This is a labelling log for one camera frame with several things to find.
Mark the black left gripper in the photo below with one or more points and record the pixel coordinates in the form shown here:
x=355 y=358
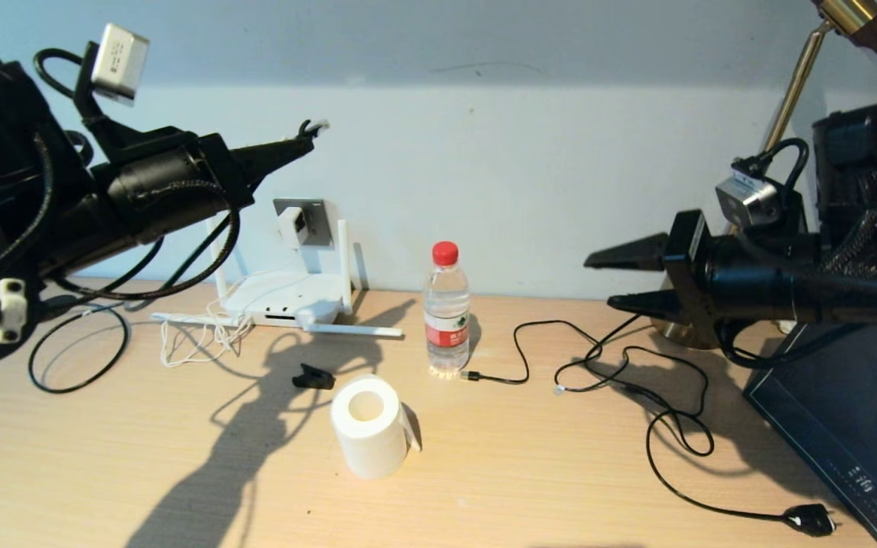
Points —
x=172 y=190

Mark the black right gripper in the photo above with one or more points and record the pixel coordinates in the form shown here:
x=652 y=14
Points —
x=751 y=278

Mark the white power adapter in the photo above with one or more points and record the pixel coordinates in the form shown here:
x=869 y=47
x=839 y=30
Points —
x=291 y=226

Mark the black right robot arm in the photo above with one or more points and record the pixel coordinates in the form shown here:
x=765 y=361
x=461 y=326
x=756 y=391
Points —
x=865 y=152

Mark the white router with antennas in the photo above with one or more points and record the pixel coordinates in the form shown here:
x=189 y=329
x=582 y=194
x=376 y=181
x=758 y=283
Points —
x=286 y=301

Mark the small white object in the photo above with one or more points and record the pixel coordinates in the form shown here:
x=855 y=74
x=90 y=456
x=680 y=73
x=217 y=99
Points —
x=786 y=326

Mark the clear red-capped water bottle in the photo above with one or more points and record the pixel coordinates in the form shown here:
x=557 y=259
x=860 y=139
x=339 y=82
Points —
x=446 y=312

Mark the small black clip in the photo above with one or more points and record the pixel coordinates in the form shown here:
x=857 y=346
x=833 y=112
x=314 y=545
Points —
x=313 y=378

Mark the brass desk lamp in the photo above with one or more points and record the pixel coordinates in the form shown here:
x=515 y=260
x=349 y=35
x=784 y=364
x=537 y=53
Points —
x=796 y=84

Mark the white toilet paper roll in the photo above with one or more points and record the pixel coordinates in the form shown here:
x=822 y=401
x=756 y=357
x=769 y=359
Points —
x=370 y=434

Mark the grey wall socket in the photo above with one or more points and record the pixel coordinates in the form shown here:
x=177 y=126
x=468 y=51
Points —
x=318 y=224

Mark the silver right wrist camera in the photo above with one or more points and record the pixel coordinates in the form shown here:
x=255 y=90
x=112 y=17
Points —
x=747 y=202

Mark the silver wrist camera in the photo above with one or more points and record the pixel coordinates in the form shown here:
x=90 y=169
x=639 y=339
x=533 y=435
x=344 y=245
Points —
x=747 y=202
x=120 y=61

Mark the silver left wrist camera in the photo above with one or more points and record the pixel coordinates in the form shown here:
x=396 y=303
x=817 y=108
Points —
x=120 y=61

